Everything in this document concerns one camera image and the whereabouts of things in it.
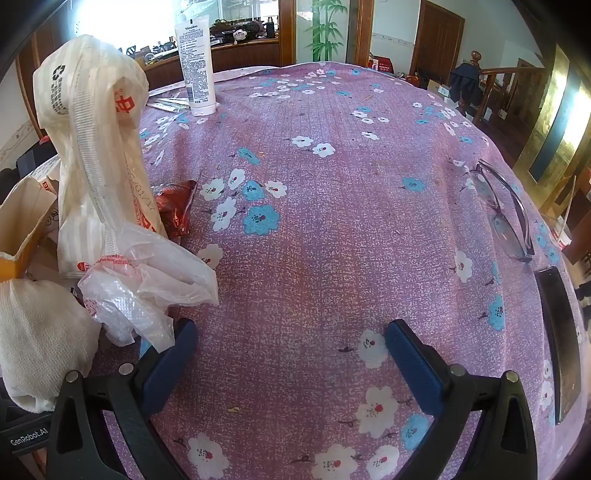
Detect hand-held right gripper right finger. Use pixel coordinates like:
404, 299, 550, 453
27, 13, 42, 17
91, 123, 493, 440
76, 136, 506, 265
385, 319, 539, 480

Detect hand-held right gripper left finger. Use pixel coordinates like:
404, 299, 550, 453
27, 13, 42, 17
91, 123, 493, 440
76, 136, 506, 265
45, 318, 199, 480

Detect red candy wrapper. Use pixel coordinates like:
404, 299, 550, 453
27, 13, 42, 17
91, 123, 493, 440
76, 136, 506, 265
154, 180, 198, 239

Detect white striped wet wipe packet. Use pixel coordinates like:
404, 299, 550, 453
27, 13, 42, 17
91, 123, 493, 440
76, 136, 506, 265
32, 34, 169, 280

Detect clear plastic bag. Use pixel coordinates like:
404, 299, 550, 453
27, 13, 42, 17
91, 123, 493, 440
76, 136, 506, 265
78, 226, 220, 352

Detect white gauze cloth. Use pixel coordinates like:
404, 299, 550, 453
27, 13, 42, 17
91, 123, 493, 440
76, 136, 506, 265
0, 272, 103, 413

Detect black phone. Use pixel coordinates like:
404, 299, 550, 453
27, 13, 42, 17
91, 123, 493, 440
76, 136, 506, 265
534, 266, 583, 426

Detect purple floral tablecloth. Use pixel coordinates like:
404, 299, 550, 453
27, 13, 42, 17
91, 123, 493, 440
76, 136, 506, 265
104, 62, 588, 480

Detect purple-framed eyeglasses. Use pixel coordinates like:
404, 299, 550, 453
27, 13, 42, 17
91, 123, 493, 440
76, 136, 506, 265
468, 159, 536, 265

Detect open cardboard box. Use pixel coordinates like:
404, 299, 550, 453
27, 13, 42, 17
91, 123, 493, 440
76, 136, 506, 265
0, 178, 60, 283

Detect wrapped chopsticks bundle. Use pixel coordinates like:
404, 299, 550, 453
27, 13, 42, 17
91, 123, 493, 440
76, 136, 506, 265
147, 96, 191, 112

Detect dark jacket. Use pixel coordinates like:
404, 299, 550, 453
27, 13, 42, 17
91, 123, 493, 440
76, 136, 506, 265
449, 62, 484, 117

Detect wooden stair railing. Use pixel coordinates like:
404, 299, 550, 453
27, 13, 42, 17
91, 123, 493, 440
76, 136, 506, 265
470, 51, 551, 127

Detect white lotion tube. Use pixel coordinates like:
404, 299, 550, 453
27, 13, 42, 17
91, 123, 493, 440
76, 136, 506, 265
174, 16, 221, 116

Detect wooden sideboard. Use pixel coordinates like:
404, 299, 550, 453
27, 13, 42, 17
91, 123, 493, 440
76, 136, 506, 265
139, 38, 283, 93

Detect brown wooden door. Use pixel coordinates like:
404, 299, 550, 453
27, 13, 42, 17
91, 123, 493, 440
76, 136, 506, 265
410, 0, 466, 88

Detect gold picture frame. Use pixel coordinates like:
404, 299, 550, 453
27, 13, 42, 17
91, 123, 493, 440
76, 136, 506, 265
512, 44, 591, 206

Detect bamboo painted wall panel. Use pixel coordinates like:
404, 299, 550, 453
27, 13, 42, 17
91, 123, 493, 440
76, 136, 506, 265
295, 0, 352, 64

